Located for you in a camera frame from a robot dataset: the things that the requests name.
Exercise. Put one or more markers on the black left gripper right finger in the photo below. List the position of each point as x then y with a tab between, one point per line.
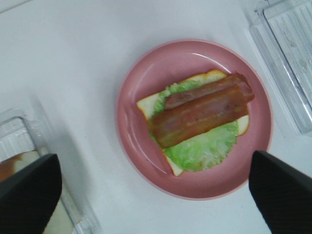
282	194

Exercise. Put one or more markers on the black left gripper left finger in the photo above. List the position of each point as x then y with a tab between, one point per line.
29	197

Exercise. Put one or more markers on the green lettuce leaf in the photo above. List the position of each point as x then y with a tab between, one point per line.
202	151

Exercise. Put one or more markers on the bacon strip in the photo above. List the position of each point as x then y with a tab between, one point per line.
198	116
178	99

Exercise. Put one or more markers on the left clear plastic tray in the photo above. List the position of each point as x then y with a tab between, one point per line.
19	135

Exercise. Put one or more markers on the clear plastic tray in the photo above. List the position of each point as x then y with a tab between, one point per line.
19	135
282	32

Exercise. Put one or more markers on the pink round plate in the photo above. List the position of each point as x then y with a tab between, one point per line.
173	62

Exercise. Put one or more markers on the right clear plastic tray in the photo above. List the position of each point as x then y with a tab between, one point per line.
282	32

